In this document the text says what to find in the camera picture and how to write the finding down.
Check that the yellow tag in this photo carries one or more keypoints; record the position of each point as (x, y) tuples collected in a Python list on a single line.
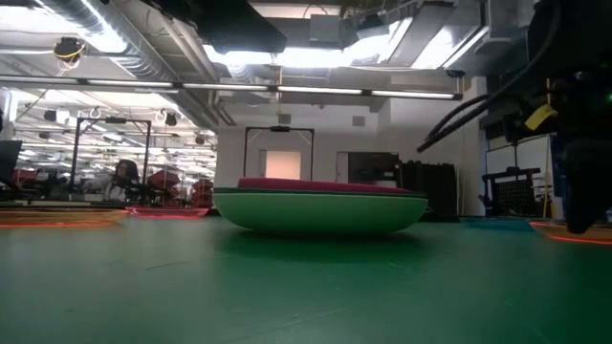
[(540, 117)]

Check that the green table mat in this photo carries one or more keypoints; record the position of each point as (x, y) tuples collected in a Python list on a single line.
[(287, 296)]

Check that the black cabinet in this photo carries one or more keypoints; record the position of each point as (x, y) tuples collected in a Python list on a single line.
[(428, 188)]

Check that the black wheeled rack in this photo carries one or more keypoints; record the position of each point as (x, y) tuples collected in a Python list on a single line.
[(511, 191)]

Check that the person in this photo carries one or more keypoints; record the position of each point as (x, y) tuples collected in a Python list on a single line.
[(125, 174)]

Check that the pink transparent small dish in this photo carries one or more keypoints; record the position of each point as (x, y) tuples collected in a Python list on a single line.
[(167, 212)]

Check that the pink plastic plate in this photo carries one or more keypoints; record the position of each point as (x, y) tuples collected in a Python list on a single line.
[(311, 185)]

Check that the silver ventilation duct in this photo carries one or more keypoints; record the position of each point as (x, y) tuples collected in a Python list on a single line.
[(143, 62)]

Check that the large light green plate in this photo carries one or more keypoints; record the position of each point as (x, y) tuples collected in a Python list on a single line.
[(315, 212)]

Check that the ceiling light strip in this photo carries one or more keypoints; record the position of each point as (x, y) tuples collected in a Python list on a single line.
[(225, 87)]

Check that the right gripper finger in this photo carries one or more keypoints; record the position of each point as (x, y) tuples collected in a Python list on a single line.
[(585, 191)]

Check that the dark monitor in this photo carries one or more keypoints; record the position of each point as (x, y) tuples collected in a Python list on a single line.
[(9, 162)]

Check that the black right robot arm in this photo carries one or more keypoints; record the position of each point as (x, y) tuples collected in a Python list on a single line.
[(574, 33)]

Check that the amber transparent small dish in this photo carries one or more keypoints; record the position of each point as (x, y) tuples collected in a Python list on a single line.
[(57, 216)]

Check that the black rig stand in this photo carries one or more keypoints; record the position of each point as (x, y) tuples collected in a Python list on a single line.
[(279, 128), (75, 157)]

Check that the blue transparent small dish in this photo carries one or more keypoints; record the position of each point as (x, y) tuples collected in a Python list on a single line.
[(497, 223)]

